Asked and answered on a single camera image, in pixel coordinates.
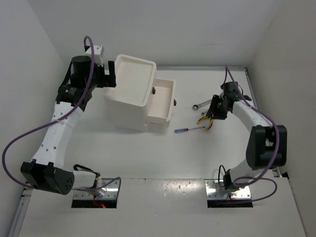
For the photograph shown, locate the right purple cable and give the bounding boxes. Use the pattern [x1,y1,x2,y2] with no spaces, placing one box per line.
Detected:
[223,64,277,202]

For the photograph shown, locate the white drawer cabinet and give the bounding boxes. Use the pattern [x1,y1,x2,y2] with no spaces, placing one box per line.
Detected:
[104,54,157,132]

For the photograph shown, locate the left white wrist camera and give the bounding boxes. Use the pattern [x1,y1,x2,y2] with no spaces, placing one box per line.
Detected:
[84,45,104,67]

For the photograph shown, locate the blue handled screwdriver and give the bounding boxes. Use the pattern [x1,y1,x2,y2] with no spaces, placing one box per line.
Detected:
[174,126,205,134]

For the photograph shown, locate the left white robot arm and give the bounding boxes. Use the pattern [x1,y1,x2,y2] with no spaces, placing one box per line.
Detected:
[20,55,116,195]

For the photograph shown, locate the metal base plate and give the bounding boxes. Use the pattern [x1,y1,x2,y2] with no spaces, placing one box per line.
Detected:
[205,179,251,200]
[73,178,120,201]

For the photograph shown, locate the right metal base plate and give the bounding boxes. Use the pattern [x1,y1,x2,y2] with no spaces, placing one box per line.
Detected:
[205,179,251,200]

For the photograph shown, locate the silver ratchet wrench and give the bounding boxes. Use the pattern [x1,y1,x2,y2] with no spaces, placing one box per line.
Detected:
[192,99,212,111]

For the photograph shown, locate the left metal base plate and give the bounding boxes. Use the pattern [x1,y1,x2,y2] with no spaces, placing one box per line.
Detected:
[73,178,120,201]

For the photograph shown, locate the yellow handled pliers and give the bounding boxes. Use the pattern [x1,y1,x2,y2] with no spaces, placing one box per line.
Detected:
[197,116,214,131]

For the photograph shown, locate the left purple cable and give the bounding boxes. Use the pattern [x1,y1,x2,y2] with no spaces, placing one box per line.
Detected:
[1,36,121,192]

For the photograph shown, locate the purple cable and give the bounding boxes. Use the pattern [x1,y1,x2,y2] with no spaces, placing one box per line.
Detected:
[223,64,277,202]
[1,36,121,192]

